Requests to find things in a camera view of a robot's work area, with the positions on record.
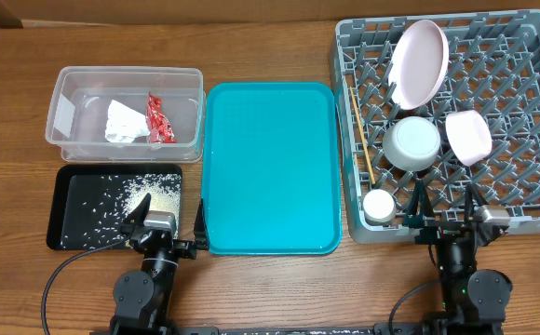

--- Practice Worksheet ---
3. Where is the pink bowl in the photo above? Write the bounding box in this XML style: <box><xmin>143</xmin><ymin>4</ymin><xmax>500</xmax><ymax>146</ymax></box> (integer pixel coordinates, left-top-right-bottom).
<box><xmin>445</xmin><ymin>110</ymin><xmax>493</xmax><ymax>167</ymax></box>

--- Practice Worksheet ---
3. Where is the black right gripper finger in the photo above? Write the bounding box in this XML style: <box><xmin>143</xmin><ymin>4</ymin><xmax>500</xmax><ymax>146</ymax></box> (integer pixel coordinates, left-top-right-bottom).
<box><xmin>407</xmin><ymin>180</ymin><xmax>435</xmax><ymax>221</ymax></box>
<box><xmin>464</xmin><ymin>182</ymin><xmax>487</xmax><ymax>221</ymax></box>

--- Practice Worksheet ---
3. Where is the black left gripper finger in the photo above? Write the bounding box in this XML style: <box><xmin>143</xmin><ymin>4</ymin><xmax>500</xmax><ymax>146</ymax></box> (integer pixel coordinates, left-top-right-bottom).
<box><xmin>194</xmin><ymin>199</ymin><xmax>209</xmax><ymax>251</ymax></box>
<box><xmin>121</xmin><ymin>193</ymin><xmax>151</xmax><ymax>228</ymax></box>

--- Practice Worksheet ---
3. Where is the clear plastic bin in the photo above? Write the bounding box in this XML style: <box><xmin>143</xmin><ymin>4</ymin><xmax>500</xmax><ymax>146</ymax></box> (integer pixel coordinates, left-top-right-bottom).
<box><xmin>45</xmin><ymin>66</ymin><xmax>206</xmax><ymax>163</ymax></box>

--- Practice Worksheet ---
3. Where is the red snack wrapper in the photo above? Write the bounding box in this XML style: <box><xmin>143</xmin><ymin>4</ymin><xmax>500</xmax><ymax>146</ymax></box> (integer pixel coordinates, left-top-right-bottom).
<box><xmin>146</xmin><ymin>93</ymin><xmax>176</xmax><ymax>143</ymax></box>

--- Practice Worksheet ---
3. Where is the grey dish rack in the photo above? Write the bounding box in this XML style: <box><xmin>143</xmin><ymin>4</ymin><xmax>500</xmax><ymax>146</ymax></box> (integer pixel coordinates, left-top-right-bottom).
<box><xmin>329</xmin><ymin>9</ymin><xmax>540</xmax><ymax>244</ymax></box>

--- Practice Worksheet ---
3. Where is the white round plate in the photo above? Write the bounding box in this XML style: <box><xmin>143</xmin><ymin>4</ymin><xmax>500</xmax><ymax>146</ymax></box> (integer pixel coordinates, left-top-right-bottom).
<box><xmin>387</xmin><ymin>20</ymin><xmax>450</xmax><ymax>110</ymax></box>

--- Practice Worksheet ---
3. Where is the cream paper cup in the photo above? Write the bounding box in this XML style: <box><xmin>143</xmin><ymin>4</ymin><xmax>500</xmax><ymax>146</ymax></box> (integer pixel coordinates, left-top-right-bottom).
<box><xmin>362</xmin><ymin>189</ymin><xmax>397</xmax><ymax>225</ymax></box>

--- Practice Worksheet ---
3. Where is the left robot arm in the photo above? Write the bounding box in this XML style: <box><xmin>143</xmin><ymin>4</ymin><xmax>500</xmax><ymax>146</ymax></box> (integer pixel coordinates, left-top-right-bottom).
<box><xmin>108</xmin><ymin>194</ymin><xmax>209</xmax><ymax>335</ymax></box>

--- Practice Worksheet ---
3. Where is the grey-white bowl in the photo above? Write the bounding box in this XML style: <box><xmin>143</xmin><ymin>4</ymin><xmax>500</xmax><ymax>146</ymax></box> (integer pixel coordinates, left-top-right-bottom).
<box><xmin>383</xmin><ymin>116</ymin><xmax>441</xmax><ymax>172</ymax></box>

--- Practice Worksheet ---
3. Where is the wooden chopstick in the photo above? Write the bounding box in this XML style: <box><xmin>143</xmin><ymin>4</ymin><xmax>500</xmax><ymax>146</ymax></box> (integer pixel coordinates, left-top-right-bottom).
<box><xmin>348</xmin><ymin>87</ymin><xmax>376</xmax><ymax>186</ymax></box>

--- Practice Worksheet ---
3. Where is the black base bar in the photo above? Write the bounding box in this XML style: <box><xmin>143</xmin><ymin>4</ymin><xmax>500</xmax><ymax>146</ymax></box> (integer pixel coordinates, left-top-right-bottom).
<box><xmin>178</xmin><ymin>322</ymin><xmax>432</xmax><ymax>335</ymax></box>

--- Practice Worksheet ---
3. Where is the black tray with rice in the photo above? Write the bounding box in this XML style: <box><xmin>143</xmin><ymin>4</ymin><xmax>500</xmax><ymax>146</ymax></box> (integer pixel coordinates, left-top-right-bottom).
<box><xmin>47</xmin><ymin>164</ymin><xmax>182</xmax><ymax>250</ymax></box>

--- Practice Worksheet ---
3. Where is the teal plastic tray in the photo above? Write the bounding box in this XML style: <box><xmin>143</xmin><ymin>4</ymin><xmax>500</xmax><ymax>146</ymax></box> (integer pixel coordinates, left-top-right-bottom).
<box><xmin>201</xmin><ymin>82</ymin><xmax>343</xmax><ymax>256</ymax></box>

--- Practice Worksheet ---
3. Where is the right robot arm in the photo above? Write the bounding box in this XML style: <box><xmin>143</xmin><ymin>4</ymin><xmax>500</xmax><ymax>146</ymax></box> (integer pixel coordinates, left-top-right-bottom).
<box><xmin>388</xmin><ymin>181</ymin><xmax>513</xmax><ymax>335</ymax></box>

